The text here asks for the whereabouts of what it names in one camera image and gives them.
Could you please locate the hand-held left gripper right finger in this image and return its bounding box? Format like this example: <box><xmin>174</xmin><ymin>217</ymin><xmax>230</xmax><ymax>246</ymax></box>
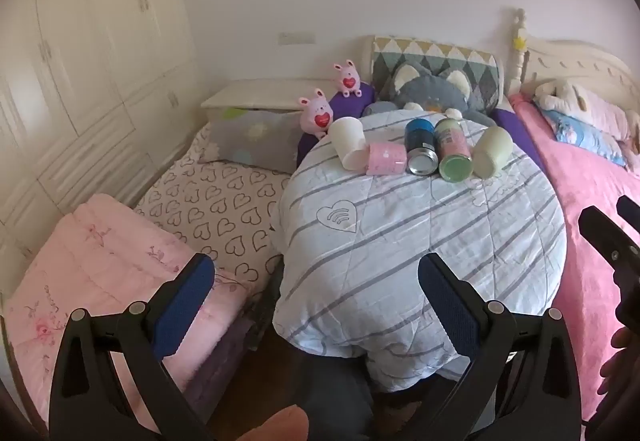
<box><xmin>418</xmin><ymin>252</ymin><xmax>584</xmax><ymax>441</ymax></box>

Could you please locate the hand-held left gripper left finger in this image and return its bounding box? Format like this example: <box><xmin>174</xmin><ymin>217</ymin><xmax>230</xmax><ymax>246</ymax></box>
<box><xmin>47</xmin><ymin>252</ymin><xmax>217</xmax><ymax>441</ymax></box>

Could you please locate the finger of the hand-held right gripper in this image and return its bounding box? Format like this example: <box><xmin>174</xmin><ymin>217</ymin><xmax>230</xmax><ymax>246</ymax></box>
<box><xmin>616</xmin><ymin>194</ymin><xmax>640</xmax><ymax>236</ymax></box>
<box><xmin>578</xmin><ymin>206</ymin><xmax>640</xmax><ymax>278</ymax></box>

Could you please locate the pale green cup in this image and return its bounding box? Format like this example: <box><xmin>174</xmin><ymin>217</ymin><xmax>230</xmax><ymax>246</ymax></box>
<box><xmin>471</xmin><ymin>126</ymin><xmax>513</xmax><ymax>180</ymax></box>

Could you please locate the pink patterned cup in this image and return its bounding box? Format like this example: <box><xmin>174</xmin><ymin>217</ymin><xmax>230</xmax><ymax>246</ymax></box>
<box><xmin>366</xmin><ymin>142</ymin><xmax>408</xmax><ymax>176</ymax></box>

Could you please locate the blue metal cup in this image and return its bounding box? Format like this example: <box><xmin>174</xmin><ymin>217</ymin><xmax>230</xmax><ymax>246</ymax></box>
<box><xmin>404</xmin><ymin>118</ymin><xmax>440</xmax><ymax>176</ymax></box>

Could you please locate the white cup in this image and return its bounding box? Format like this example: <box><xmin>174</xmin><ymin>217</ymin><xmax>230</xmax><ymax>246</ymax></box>
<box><xmin>327</xmin><ymin>117</ymin><xmax>371</xmax><ymax>170</ymax></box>

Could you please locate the person's right hand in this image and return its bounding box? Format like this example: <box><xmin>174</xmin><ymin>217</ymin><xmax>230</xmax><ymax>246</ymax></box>
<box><xmin>597</xmin><ymin>326</ymin><xmax>640</xmax><ymax>398</ymax></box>

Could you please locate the pink fleece blanket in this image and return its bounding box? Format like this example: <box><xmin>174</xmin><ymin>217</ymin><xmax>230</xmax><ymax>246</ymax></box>
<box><xmin>510</xmin><ymin>94</ymin><xmax>640</xmax><ymax>427</ymax></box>

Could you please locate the striped white quilt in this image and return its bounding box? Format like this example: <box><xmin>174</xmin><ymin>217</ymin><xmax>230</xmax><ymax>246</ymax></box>
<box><xmin>272</xmin><ymin>110</ymin><xmax>568</xmax><ymax>394</ymax></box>

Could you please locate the blue cartoon pillow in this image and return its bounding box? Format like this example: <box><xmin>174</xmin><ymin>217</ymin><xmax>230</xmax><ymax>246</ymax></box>
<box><xmin>540</xmin><ymin>108</ymin><xmax>628</xmax><ymax>167</ymax></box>

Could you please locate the pink folded quilt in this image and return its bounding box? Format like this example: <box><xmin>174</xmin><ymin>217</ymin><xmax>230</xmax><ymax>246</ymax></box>
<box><xmin>0</xmin><ymin>194</ymin><xmax>251</xmax><ymax>422</ymax></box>

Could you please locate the heart print bedsheet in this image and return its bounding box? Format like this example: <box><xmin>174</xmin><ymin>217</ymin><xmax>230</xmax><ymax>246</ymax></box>
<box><xmin>132</xmin><ymin>124</ymin><xmax>301</xmax><ymax>292</ymax></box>

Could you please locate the white plush toy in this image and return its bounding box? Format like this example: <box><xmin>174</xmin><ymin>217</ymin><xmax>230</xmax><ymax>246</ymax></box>
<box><xmin>532</xmin><ymin>78</ymin><xmax>640</xmax><ymax>142</ymax></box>

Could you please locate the purple cushion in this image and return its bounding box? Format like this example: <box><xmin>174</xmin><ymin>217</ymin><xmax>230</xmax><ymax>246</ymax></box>
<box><xmin>492</xmin><ymin>108</ymin><xmax>547</xmax><ymax>172</ymax></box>
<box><xmin>295</xmin><ymin>84</ymin><xmax>378</xmax><ymax>163</ymax></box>

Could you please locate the green pink drink can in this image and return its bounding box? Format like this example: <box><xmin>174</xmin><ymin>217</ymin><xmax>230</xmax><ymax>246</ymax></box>
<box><xmin>432</xmin><ymin>118</ymin><xmax>474</xmax><ymax>183</ymax></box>

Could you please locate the cream wooden headboard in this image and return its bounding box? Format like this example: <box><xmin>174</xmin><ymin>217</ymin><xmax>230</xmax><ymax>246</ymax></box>
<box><xmin>505</xmin><ymin>8</ymin><xmax>640</xmax><ymax>94</ymax></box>

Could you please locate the grey dotted pillow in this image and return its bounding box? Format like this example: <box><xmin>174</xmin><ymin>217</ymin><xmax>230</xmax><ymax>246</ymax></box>
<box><xmin>207</xmin><ymin>108</ymin><xmax>303</xmax><ymax>172</ymax></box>

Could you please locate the diamond pattern pillow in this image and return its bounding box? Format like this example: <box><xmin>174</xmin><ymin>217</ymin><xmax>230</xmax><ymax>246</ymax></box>
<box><xmin>370</xmin><ymin>36</ymin><xmax>503</xmax><ymax>109</ymax></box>

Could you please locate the grey cat plush cushion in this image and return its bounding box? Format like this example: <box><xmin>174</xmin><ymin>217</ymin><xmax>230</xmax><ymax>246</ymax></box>
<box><xmin>362</xmin><ymin>61</ymin><xmax>496</xmax><ymax>127</ymax></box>

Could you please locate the white nightstand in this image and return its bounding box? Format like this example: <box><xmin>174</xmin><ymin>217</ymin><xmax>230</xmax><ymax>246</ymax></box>
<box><xmin>201</xmin><ymin>78</ymin><xmax>341</xmax><ymax>112</ymax></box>

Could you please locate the pink rabbit plush toy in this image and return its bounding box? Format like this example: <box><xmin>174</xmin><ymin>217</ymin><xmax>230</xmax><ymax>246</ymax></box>
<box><xmin>333</xmin><ymin>61</ymin><xmax>363</xmax><ymax>98</ymax></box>
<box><xmin>299</xmin><ymin>88</ymin><xmax>335</xmax><ymax>139</ymax></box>

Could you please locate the cream wardrobe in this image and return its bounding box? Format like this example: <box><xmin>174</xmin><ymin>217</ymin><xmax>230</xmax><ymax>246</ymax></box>
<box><xmin>0</xmin><ymin>0</ymin><xmax>211</xmax><ymax>282</ymax></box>

